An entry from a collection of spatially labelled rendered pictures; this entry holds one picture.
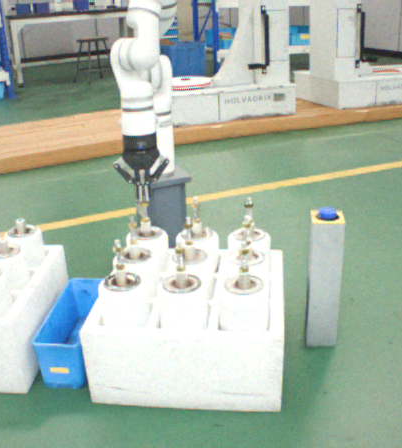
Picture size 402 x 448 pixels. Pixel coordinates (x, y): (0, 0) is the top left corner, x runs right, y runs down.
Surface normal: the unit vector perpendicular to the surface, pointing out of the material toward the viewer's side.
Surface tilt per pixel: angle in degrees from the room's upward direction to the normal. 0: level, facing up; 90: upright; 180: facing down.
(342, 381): 0
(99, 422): 0
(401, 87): 90
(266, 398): 90
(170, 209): 90
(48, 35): 90
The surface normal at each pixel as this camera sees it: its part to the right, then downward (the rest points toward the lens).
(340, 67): 0.39, 0.34
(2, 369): -0.06, 0.38
